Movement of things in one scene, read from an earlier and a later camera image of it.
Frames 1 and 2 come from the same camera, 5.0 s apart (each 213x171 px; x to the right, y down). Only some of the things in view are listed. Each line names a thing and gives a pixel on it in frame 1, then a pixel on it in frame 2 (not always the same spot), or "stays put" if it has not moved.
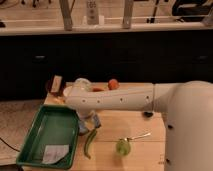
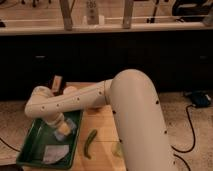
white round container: (68, 91) stays put
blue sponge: (85, 126) to (72, 128)
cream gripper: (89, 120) to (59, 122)
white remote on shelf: (92, 12) stays put
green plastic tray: (53, 125) stays put
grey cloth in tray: (54, 153) stays put
